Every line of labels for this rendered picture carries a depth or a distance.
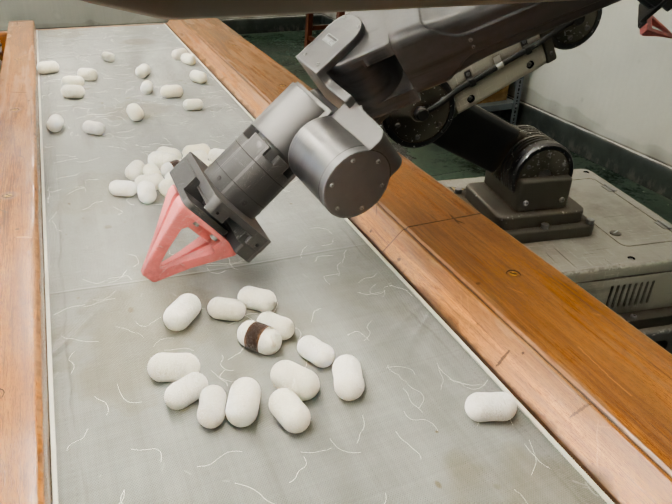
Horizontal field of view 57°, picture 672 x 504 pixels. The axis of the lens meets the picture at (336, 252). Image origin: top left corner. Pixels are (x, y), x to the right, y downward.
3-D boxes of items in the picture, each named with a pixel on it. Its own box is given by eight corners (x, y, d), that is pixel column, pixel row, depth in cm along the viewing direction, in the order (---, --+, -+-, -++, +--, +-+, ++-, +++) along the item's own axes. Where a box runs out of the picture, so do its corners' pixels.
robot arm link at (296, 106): (326, 105, 55) (291, 62, 51) (367, 139, 51) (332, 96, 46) (272, 159, 56) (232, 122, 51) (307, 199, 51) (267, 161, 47)
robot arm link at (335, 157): (389, 81, 56) (346, 9, 49) (470, 138, 48) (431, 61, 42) (292, 171, 56) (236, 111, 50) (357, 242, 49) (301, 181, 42)
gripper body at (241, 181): (199, 214, 46) (269, 144, 46) (174, 164, 54) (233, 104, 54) (256, 260, 50) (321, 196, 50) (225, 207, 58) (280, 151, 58)
